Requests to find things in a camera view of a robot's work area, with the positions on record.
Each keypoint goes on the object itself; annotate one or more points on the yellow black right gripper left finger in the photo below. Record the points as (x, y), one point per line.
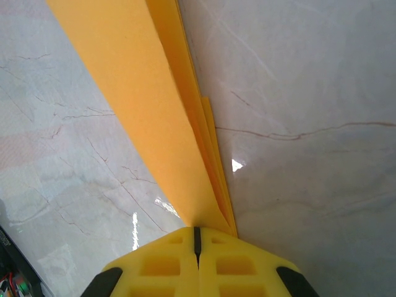
(154, 269)

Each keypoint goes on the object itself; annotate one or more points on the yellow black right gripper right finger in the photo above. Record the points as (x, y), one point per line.
(247, 269)

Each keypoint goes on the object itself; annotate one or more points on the orange paper sheet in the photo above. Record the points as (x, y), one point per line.
(130, 92)

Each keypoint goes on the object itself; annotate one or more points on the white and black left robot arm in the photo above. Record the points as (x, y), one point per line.
(14, 266)

